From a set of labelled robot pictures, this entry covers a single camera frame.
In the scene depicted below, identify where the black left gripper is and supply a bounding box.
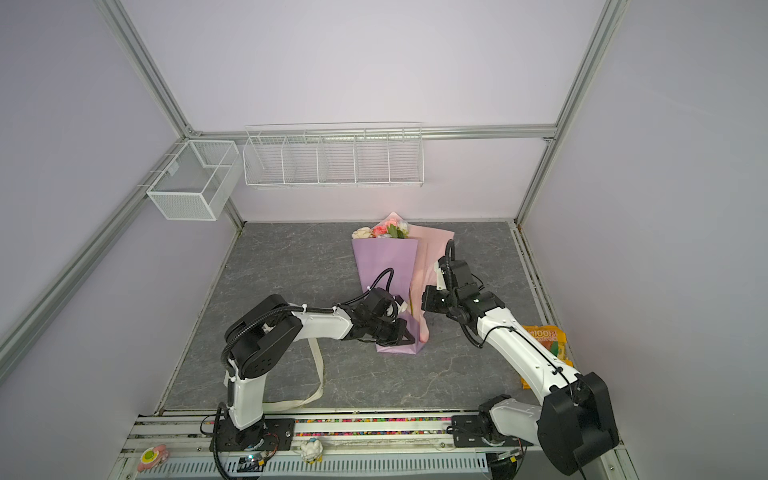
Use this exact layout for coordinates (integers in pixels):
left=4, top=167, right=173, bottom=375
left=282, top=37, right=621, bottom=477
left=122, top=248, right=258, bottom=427
left=368, top=316, right=416, bottom=346

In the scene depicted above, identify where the pink purple wrapping paper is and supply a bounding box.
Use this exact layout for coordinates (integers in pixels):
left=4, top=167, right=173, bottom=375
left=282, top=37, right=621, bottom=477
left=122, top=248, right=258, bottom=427
left=351, top=211, right=456, bottom=356

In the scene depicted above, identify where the cream fake rose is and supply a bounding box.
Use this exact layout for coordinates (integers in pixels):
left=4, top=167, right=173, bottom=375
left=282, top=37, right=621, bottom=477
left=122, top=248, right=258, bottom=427
left=352, top=227, right=374, bottom=239

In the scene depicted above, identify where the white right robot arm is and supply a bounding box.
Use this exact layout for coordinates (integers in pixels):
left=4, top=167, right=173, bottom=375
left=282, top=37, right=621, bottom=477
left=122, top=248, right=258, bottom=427
left=422, top=285, right=619, bottom=475

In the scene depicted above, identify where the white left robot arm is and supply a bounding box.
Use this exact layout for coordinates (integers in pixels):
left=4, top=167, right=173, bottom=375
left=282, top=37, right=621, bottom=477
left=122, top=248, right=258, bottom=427
left=211, top=288, right=416, bottom=451

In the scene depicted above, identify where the yellow snack bag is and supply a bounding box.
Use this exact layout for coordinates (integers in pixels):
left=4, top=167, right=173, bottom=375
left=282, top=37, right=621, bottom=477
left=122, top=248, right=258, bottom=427
left=524, top=325, right=574, bottom=367

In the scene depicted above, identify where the cream printed ribbon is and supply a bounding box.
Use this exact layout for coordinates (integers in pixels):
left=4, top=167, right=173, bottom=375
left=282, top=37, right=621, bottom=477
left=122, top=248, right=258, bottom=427
left=260, top=337, right=326, bottom=414

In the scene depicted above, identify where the white crumpled toy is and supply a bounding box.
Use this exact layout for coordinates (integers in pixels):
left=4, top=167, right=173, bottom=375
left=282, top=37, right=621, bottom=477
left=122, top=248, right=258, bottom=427
left=300, top=438, right=324, bottom=464

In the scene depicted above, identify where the white mesh box basket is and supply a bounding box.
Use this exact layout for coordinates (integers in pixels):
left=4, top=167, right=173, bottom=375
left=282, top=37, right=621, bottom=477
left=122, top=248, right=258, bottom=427
left=147, top=140, right=243, bottom=221

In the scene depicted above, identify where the pink green round toy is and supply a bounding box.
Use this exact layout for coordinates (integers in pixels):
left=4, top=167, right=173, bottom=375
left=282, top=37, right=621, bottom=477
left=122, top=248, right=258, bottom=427
left=136, top=444, right=170, bottom=473

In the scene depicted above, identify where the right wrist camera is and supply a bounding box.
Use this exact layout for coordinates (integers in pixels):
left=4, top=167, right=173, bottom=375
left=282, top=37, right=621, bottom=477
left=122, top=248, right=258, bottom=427
left=436, top=256, right=480, bottom=292

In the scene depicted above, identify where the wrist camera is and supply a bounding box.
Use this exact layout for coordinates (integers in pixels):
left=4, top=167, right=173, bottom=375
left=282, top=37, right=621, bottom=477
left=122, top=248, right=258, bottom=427
left=358, top=287, right=402, bottom=318
left=436, top=256, right=480, bottom=292

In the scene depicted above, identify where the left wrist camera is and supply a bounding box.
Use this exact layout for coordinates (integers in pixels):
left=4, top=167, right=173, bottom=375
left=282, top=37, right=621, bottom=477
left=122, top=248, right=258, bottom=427
left=358, top=287, right=402, bottom=318

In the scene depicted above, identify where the front rail base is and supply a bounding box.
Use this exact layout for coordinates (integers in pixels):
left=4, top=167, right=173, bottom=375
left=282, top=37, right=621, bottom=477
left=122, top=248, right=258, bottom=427
left=109, top=409, right=563, bottom=479

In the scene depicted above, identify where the white wire shelf basket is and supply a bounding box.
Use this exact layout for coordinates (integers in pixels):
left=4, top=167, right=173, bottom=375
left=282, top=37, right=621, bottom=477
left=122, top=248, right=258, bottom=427
left=242, top=122, right=424, bottom=188

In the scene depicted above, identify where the aluminium enclosure frame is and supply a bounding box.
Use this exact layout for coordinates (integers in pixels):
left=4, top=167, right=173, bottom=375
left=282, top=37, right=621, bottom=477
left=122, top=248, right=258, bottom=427
left=1, top=1, right=628, bottom=382

